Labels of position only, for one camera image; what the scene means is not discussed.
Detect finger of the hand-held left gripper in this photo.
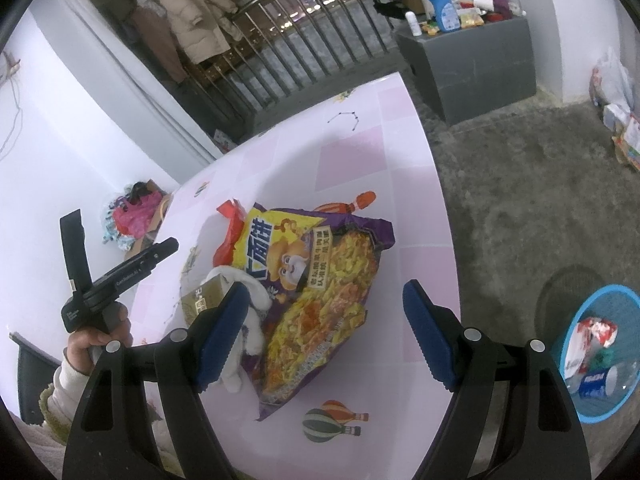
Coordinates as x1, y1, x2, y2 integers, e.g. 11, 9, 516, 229
59, 209, 92, 295
122, 237, 180, 275

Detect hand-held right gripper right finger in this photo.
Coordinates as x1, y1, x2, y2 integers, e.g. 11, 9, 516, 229
402, 279, 593, 480

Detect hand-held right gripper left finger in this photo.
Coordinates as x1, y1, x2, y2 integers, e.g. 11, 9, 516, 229
62, 281, 250, 480

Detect white glove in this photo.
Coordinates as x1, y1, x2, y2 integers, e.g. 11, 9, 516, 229
204, 265, 275, 395

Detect purple yellow noodle packet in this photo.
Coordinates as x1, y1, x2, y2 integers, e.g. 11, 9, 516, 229
235, 201, 397, 422

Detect blue white paper cup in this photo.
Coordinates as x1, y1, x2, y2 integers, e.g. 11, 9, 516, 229
577, 365, 622, 400

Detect blue mesh trash bin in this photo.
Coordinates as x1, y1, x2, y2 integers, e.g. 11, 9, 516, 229
549, 284, 640, 425

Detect clear plastic cup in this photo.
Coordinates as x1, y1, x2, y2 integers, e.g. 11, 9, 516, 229
612, 359, 640, 397

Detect person's left forearm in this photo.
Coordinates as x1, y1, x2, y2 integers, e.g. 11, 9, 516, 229
37, 355, 98, 443

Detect person's left hand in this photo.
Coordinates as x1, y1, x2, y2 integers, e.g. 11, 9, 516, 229
65, 305, 132, 375

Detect olive brown carton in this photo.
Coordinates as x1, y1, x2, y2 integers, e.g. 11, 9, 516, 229
179, 274, 237, 327

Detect pile of colourful cloth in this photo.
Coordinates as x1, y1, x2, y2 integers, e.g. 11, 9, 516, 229
99, 182, 166, 252

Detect red plastic wrapper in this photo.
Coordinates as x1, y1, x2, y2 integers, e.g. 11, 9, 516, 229
214, 198, 249, 267

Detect dark chair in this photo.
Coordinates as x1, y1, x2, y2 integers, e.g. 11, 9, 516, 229
7, 330, 63, 413

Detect white fleece garment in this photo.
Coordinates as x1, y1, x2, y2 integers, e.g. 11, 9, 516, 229
7, 385, 171, 480

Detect pink hanging garment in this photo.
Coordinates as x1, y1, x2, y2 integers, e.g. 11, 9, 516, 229
131, 0, 190, 85

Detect beige hanging jacket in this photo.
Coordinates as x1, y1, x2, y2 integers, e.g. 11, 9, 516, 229
155, 0, 242, 65

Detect grey cabinet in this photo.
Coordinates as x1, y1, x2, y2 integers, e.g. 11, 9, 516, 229
394, 14, 540, 127

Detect cardboard box with print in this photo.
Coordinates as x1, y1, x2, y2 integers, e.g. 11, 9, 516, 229
611, 111, 640, 172

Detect white plastic bag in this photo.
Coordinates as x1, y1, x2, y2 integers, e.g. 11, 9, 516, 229
589, 46, 635, 128

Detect blue detergent bottle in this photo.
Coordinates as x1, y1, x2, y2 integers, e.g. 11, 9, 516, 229
428, 0, 462, 34

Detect black cloth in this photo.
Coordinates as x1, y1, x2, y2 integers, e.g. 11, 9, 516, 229
372, 0, 408, 20

